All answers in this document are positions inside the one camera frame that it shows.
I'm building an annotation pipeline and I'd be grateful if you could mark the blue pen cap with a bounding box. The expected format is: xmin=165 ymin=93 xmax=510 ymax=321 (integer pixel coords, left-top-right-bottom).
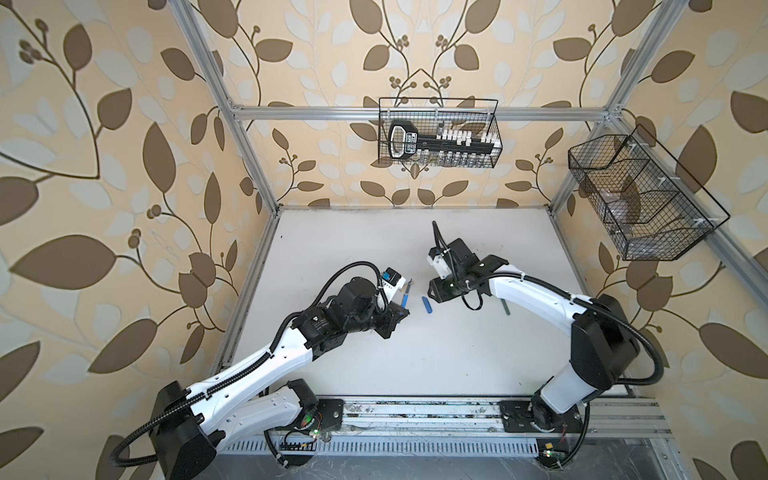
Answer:
xmin=421 ymin=296 xmax=433 ymax=314

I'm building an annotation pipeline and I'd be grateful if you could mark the blue pen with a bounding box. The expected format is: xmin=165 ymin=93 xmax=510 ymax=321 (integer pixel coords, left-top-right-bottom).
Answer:
xmin=401 ymin=279 xmax=413 ymax=308

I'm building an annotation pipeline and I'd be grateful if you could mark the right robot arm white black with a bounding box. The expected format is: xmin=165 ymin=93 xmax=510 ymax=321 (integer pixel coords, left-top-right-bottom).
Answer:
xmin=428 ymin=233 xmax=641 ymax=431

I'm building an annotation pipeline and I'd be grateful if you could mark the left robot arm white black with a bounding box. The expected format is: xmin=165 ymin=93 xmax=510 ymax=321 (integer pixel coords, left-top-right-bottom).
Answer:
xmin=149 ymin=269 xmax=408 ymax=479

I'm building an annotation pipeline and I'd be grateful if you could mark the black white tool in basket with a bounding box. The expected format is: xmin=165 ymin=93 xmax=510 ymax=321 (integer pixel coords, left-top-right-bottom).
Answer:
xmin=385 ymin=120 xmax=502 ymax=160

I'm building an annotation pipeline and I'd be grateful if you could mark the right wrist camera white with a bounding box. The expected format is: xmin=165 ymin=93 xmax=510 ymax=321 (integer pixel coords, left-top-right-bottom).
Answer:
xmin=428 ymin=248 xmax=452 ymax=279

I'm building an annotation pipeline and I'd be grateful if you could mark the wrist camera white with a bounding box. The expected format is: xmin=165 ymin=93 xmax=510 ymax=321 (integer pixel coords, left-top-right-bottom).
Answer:
xmin=381 ymin=267 xmax=409 ymax=303
xmin=428 ymin=248 xmax=452 ymax=279

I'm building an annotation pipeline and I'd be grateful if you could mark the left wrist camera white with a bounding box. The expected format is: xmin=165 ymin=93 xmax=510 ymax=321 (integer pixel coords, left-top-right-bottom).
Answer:
xmin=381 ymin=267 xmax=409 ymax=303

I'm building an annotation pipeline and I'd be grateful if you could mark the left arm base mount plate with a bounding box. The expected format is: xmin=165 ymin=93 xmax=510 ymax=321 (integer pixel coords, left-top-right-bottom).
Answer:
xmin=263 ymin=398 xmax=345 ymax=432

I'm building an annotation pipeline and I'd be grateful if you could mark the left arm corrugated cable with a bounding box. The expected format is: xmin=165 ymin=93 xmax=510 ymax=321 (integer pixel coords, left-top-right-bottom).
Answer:
xmin=109 ymin=260 xmax=388 ymax=468

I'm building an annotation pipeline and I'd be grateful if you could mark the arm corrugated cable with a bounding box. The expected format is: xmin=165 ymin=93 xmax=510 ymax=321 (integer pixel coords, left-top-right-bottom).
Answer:
xmin=109 ymin=260 xmax=388 ymax=468
xmin=430 ymin=220 xmax=665 ymax=469

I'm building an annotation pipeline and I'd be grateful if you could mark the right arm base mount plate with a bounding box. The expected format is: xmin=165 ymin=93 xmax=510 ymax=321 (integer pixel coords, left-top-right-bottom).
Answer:
xmin=499 ymin=399 xmax=584 ymax=434

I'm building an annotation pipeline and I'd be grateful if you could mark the black wire basket back wall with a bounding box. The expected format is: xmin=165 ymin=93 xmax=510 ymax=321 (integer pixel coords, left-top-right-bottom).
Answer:
xmin=377 ymin=96 xmax=503 ymax=169

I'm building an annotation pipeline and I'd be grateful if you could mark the black wire basket wall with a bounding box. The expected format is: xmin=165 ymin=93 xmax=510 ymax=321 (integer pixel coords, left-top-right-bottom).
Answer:
xmin=377 ymin=96 xmax=503 ymax=169
xmin=568 ymin=125 xmax=731 ymax=262

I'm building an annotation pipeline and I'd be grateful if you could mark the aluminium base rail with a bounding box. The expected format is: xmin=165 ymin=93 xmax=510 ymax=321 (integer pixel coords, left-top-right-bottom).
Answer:
xmin=220 ymin=396 xmax=673 ymax=459

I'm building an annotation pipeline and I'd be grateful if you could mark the black wire basket right wall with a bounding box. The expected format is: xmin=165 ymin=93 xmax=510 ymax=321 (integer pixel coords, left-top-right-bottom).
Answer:
xmin=568 ymin=125 xmax=731 ymax=262

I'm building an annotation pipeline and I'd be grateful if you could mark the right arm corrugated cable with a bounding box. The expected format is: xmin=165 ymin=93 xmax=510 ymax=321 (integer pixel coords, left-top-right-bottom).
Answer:
xmin=430 ymin=220 xmax=665 ymax=469

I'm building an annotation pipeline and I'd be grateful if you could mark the aluminium frame back crossbar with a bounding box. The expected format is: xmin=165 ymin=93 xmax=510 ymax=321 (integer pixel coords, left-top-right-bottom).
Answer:
xmin=233 ymin=105 xmax=610 ymax=122

